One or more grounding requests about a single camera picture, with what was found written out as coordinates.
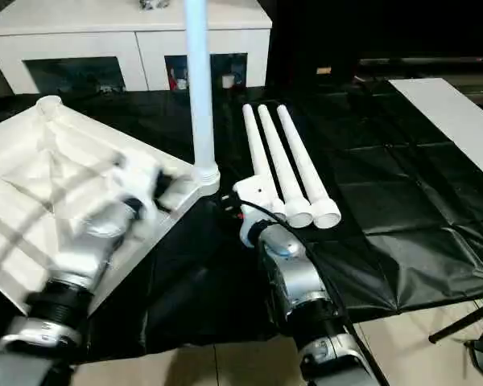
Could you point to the white plastic table leg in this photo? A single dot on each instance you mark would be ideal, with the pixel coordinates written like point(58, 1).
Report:
point(253, 140)
point(277, 161)
point(302, 161)
point(199, 100)

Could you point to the white plastic table top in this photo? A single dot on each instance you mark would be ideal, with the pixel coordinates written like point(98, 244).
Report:
point(44, 161)

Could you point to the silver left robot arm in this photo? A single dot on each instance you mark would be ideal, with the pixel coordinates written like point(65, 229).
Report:
point(84, 249)

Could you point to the red and white container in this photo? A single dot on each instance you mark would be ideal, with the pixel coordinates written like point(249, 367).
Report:
point(178, 80)

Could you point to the black plastic mat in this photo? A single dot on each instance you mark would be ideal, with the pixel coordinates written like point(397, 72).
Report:
point(386, 181)

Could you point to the small yellow label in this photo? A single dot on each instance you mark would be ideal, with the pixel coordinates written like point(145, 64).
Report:
point(323, 70)

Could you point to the white sideboard cabinet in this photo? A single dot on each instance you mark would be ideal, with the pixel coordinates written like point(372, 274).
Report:
point(104, 24)

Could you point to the bag of black items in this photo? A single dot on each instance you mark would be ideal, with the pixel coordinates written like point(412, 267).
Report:
point(153, 4)

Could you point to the black low cabinet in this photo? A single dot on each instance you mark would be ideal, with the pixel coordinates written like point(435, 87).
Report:
point(386, 32)

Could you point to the white flat board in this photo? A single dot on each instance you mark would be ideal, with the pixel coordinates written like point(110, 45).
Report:
point(451, 120)

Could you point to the black tripod leg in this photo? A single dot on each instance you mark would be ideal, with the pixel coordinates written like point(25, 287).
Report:
point(463, 321)

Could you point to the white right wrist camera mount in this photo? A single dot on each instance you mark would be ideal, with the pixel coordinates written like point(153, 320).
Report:
point(253, 189)

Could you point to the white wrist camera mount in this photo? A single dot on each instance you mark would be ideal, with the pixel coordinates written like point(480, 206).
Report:
point(139, 181)
point(253, 189)

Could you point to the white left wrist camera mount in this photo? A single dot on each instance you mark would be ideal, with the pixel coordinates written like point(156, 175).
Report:
point(139, 181)

